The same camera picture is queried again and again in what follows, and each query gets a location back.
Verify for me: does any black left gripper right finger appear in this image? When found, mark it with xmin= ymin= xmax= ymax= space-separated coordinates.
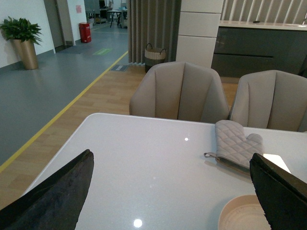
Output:
xmin=250 ymin=153 xmax=307 ymax=230

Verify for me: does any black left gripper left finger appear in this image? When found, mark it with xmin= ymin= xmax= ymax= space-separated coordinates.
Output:
xmin=0 ymin=149 xmax=94 ymax=230

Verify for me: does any pink round plate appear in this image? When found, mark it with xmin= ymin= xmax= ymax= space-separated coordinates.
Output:
xmin=218 ymin=195 xmax=271 ymax=230

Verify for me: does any grey quilted oven mitt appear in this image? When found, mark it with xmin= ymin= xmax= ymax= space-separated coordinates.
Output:
xmin=204 ymin=120 xmax=264 ymax=174

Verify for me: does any beige chair on right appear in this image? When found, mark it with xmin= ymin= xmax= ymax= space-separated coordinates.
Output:
xmin=229 ymin=70 xmax=307 ymax=132

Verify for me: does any beige chair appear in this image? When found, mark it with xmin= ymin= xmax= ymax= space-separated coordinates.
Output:
xmin=229 ymin=70 xmax=307 ymax=132
xmin=129 ymin=62 xmax=229 ymax=123

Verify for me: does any beige chair on left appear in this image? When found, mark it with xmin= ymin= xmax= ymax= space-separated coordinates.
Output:
xmin=129 ymin=62 xmax=229 ymax=123

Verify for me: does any dark grey kitchen counter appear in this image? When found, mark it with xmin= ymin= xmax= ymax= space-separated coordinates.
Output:
xmin=212 ymin=21 xmax=307 ymax=77

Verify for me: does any gold plant pot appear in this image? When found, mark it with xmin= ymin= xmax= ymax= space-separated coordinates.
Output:
xmin=13 ymin=39 xmax=38 ymax=70

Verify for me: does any green potted plant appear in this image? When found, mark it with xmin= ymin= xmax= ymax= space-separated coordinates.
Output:
xmin=0 ymin=17 xmax=42 ymax=45

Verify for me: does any red cabinet box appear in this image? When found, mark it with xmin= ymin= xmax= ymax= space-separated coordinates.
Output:
xmin=79 ymin=23 xmax=92 ymax=43

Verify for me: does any white pillar cabinet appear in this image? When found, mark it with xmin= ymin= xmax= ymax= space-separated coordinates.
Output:
xmin=176 ymin=0 xmax=223 ymax=68

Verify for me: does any background work table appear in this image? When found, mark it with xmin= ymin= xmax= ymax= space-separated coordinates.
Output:
xmin=107 ymin=9 xmax=128 ymax=28

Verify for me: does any grey pleated curtain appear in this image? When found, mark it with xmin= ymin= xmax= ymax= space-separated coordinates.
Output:
xmin=127 ymin=0 xmax=182 ymax=63

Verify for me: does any woven basket with handles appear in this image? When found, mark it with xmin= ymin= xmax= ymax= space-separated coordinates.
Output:
xmin=144 ymin=43 xmax=166 ymax=72

